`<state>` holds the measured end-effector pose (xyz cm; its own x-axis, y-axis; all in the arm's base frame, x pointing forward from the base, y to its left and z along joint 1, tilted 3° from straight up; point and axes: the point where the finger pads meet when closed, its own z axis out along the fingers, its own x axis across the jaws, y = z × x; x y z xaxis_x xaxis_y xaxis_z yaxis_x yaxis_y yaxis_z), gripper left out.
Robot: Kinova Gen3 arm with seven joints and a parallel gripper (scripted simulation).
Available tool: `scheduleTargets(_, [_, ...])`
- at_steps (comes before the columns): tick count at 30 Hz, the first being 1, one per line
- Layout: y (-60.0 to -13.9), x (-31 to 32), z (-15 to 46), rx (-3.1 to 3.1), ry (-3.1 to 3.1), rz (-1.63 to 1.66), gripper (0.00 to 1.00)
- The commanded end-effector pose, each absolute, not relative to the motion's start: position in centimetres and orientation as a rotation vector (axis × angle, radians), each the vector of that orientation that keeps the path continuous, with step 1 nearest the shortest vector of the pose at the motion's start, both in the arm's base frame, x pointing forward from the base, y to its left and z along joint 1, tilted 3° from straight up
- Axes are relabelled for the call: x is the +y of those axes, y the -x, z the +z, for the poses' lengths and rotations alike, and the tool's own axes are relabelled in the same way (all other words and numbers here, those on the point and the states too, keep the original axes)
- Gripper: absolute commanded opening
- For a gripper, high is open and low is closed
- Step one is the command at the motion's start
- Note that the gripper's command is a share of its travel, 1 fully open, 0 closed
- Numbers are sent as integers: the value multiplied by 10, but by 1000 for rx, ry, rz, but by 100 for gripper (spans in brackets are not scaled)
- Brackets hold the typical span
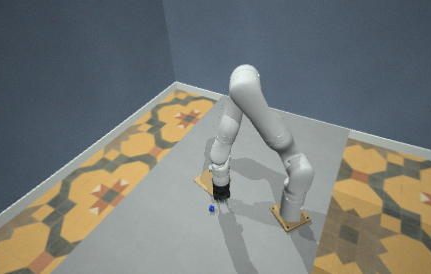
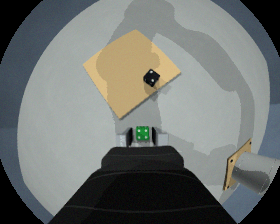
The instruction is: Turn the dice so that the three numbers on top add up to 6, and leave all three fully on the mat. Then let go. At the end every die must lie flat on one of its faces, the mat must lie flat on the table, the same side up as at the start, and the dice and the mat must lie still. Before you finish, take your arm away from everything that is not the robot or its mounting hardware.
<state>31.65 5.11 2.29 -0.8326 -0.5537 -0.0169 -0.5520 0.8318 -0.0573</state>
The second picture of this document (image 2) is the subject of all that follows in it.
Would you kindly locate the black die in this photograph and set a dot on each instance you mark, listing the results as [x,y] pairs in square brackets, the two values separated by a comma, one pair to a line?
[151,77]

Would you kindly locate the green die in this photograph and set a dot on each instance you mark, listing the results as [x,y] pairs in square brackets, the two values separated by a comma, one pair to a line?
[142,133]

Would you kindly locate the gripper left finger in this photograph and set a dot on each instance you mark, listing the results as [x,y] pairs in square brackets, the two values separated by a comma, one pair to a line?
[125,139]

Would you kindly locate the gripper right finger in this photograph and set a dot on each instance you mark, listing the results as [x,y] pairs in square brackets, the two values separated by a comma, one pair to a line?
[159,138]

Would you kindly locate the tan square mat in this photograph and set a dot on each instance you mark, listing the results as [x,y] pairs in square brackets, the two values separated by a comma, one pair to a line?
[117,70]

